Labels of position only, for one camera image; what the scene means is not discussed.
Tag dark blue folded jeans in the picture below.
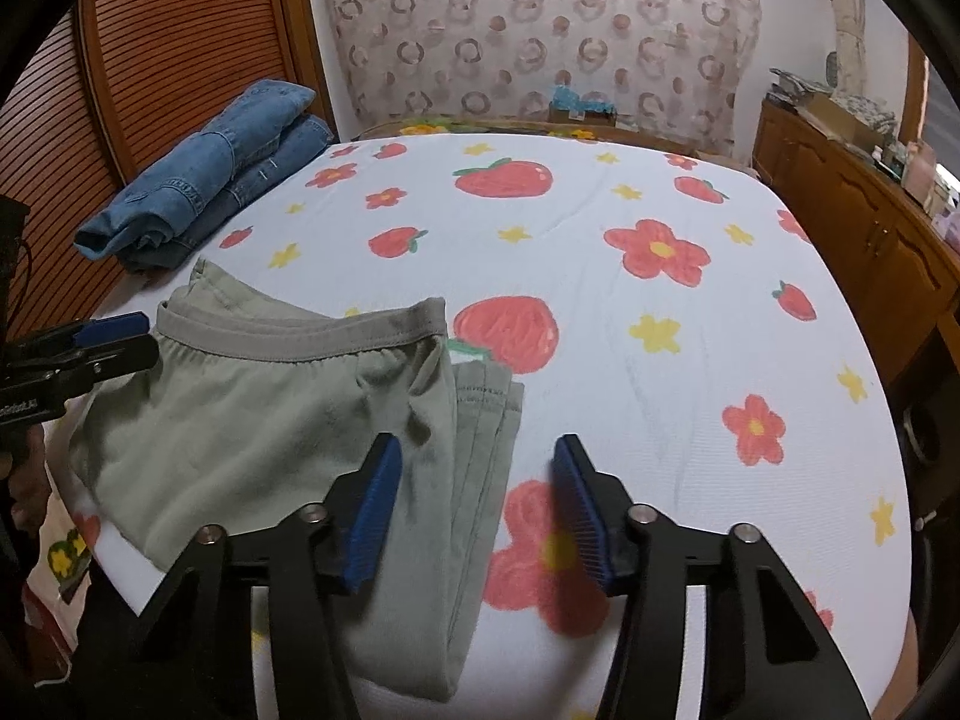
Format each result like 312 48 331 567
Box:
124 114 335 273

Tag wooden sideboard cabinet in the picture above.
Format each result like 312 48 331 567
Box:
750 97 960 387

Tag white floral bed sheet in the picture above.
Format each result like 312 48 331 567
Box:
26 131 912 720

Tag pink ring-patterned curtain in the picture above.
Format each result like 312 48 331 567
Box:
315 0 764 160

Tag pink box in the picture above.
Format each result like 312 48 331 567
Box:
900 139 940 203

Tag grey-green pants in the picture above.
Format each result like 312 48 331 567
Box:
67 259 526 702

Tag cardboard box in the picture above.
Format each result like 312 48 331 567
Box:
797 94 891 152

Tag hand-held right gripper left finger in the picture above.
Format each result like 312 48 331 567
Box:
127 431 404 720

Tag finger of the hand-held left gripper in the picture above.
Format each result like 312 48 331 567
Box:
11 312 151 362
56 334 161 395

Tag wooden louvred wardrobe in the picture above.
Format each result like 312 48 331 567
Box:
0 0 338 338

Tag black round appliance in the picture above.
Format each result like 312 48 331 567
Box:
896 397 947 482

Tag light blue folded jeans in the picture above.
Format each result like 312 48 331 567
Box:
73 79 317 260

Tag blue toy at bed head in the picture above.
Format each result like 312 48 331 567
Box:
550 85 620 126

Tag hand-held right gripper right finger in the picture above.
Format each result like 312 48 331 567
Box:
551 433 871 720

